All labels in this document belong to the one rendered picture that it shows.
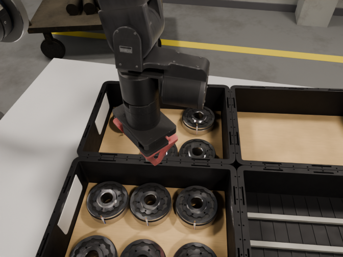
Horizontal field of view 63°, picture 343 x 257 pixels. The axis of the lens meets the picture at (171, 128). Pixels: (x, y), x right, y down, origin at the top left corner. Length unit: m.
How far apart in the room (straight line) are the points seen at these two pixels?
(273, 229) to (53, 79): 1.10
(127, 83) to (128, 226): 0.42
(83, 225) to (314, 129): 0.72
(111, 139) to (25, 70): 2.07
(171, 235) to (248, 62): 2.15
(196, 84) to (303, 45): 2.72
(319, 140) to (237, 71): 1.68
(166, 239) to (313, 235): 0.34
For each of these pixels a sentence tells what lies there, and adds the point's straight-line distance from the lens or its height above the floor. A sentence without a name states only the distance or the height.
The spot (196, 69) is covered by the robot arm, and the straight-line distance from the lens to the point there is 0.37.
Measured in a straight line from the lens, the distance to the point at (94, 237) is 0.70.
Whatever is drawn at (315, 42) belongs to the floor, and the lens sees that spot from 3.15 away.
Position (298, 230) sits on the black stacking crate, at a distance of 0.77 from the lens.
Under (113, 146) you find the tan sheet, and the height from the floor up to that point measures 0.83.
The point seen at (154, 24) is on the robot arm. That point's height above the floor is 1.32.
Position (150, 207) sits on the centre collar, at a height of 0.87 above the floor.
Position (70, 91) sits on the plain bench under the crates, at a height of 0.70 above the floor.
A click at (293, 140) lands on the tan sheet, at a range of 0.92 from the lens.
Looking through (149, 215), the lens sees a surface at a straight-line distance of 0.70.
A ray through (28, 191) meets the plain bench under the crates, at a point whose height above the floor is 0.70.
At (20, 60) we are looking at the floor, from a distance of 3.04.
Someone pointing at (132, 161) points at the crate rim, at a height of 0.93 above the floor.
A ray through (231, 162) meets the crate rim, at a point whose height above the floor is 0.93.
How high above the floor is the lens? 1.49
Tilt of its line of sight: 48 degrees down
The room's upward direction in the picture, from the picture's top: 2 degrees counter-clockwise
